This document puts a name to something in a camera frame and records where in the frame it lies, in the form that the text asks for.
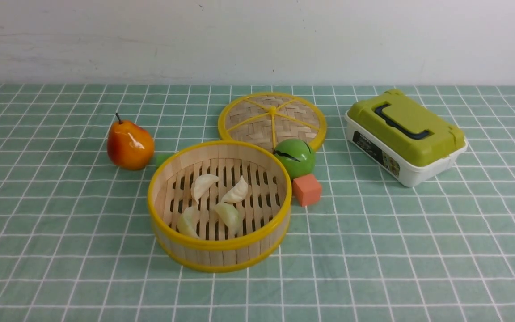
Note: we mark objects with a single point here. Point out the green toy apple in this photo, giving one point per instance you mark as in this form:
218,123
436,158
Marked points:
297,157

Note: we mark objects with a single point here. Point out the orange foam cube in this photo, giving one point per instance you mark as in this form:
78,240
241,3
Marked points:
307,190

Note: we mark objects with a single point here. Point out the green lid white storage box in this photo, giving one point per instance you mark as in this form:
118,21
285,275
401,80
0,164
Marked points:
409,141

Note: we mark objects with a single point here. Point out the orange red toy pear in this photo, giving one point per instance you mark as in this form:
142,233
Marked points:
129,146

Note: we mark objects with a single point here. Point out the small green block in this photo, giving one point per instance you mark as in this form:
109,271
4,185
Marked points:
160,158

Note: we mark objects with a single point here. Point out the pale green dumpling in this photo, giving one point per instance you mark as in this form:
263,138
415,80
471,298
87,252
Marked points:
230,216
186,224

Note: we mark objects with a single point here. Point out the woven bamboo steamer lid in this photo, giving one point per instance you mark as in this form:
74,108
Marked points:
265,119

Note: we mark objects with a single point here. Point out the bamboo steamer tray yellow rim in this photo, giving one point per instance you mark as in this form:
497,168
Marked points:
266,208

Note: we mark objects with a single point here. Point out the green checkered tablecloth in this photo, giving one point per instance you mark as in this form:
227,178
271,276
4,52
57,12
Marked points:
76,243

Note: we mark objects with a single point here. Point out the white dumpling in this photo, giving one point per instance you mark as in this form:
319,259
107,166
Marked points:
237,193
201,185

